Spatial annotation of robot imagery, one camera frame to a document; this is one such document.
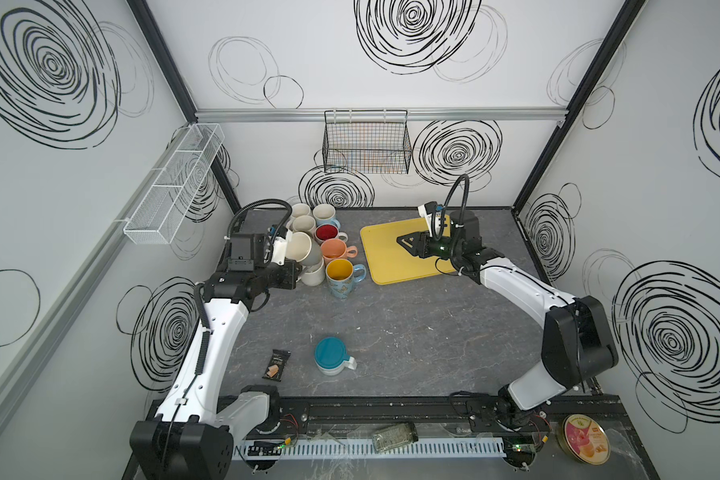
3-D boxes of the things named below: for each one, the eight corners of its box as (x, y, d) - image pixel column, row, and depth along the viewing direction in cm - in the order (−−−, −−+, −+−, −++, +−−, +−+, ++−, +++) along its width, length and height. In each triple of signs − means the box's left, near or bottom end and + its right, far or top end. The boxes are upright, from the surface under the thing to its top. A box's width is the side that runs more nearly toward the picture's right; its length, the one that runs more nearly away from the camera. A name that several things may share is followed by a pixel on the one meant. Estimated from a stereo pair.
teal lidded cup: (316, 376, 82) (312, 367, 76) (319, 347, 87) (316, 336, 81) (356, 376, 82) (355, 367, 76) (356, 347, 87) (356, 336, 81)
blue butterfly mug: (324, 294, 97) (320, 277, 90) (333, 272, 103) (331, 255, 95) (355, 303, 95) (354, 287, 87) (363, 281, 101) (363, 264, 93)
